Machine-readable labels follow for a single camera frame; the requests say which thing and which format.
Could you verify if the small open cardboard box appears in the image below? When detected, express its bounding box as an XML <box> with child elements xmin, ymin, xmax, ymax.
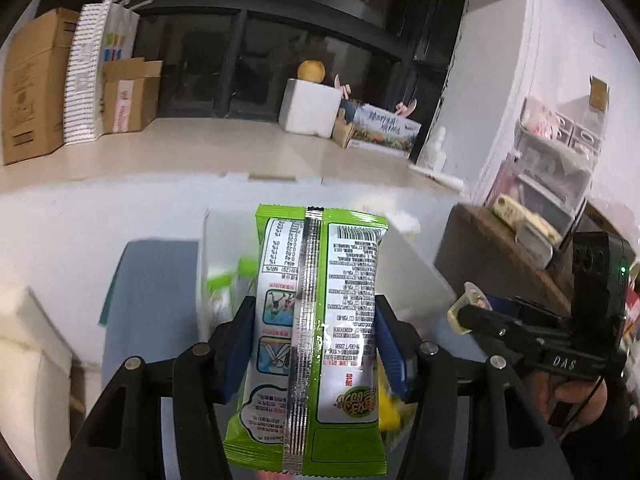
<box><xmin>103</xmin><ymin>58</ymin><xmax>163</xmax><ymax>133</ymax></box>

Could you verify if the white foam box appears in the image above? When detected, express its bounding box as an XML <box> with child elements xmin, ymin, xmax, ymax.
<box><xmin>278</xmin><ymin>78</ymin><xmax>342</xmax><ymax>139</ymax></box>

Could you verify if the large brown cardboard box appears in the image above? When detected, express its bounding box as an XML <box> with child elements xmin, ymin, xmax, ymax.
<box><xmin>1</xmin><ymin>8</ymin><xmax>79</xmax><ymax>165</ymax></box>

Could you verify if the yellow pomelo fruit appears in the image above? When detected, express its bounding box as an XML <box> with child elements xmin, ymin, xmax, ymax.
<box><xmin>296</xmin><ymin>60</ymin><xmax>326</xmax><ymax>84</ymax></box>

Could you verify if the dark wooden side table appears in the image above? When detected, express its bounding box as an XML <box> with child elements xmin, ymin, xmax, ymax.
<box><xmin>435</xmin><ymin>203</ymin><xmax>570</xmax><ymax>314</ymax></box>

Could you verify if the white dotted paper bag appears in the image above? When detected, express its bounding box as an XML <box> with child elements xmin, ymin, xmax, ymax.
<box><xmin>63</xmin><ymin>0</ymin><xmax>154</xmax><ymax>145</ymax></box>

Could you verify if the white storage box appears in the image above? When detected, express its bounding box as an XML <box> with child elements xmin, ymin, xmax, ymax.
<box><xmin>196</xmin><ymin>208</ymin><xmax>454</xmax><ymax>340</ymax></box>

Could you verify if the clear plastic drawer organizer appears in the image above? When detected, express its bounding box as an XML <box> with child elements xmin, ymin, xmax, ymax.
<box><xmin>486</xmin><ymin>96</ymin><xmax>606</xmax><ymax>236</ymax></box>

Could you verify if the person right hand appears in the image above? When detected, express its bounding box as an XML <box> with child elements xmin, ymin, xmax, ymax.
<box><xmin>528</xmin><ymin>372</ymin><xmax>608</xmax><ymax>430</ymax></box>

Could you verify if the yellow snack bag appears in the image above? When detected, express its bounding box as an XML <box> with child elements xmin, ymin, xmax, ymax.
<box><xmin>376</xmin><ymin>359</ymin><xmax>416</xmax><ymax>451</ymax></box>

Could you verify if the white plastic bottle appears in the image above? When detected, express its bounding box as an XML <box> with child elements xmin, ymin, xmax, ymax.
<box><xmin>416</xmin><ymin>126</ymin><xmax>447</xmax><ymax>172</ymax></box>

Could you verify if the small green seaweed snack pack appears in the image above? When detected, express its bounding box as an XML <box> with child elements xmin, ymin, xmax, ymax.
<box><xmin>224</xmin><ymin>205</ymin><xmax>388</xmax><ymax>478</ymax></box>

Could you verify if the small jelly cup foil lid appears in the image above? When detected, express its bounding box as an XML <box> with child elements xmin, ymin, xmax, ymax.
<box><xmin>447</xmin><ymin>282</ymin><xmax>492</xmax><ymax>335</ymax></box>

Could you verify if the printed landscape gift box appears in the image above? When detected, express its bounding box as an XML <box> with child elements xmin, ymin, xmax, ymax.
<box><xmin>346</xmin><ymin>104</ymin><xmax>422</xmax><ymax>159</ymax></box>

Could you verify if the black tracking camera right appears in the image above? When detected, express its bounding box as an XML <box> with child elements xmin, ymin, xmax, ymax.
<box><xmin>570</xmin><ymin>231</ymin><xmax>634</xmax><ymax>350</ymax></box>

